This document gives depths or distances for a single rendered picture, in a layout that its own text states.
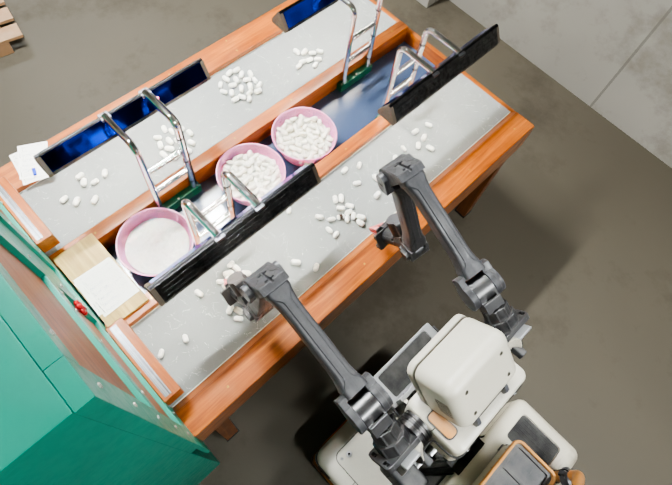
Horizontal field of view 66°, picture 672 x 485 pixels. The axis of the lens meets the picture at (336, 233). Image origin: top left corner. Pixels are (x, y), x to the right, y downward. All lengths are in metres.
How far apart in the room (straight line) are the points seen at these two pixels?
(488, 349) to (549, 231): 1.99
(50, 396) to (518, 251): 2.58
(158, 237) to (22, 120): 1.62
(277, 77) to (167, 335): 1.18
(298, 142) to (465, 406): 1.31
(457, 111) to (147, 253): 1.41
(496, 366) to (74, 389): 0.86
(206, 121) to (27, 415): 1.63
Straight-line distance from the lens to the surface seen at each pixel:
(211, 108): 2.26
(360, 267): 1.88
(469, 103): 2.43
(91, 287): 1.92
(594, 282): 3.14
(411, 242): 1.62
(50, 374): 0.76
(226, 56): 2.41
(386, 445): 1.28
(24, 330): 0.79
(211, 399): 1.75
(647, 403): 3.08
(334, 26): 2.60
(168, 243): 1.96
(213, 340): 1.81
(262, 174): 2.06
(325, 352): 1.20
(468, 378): 1.19
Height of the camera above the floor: 2.49
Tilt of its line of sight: 64 degrees down
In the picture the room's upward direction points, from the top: 13 degrees clockwise
